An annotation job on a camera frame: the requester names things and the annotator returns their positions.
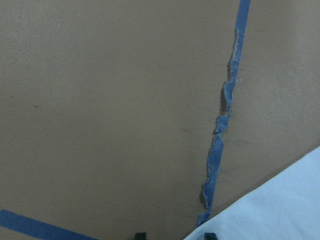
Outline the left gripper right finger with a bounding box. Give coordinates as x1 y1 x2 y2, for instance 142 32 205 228
204 232 217 240

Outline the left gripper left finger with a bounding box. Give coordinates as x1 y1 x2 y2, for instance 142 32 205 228
134 232 146 240

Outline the light blue t-shirt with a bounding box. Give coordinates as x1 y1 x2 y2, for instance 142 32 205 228
187 148 320 240

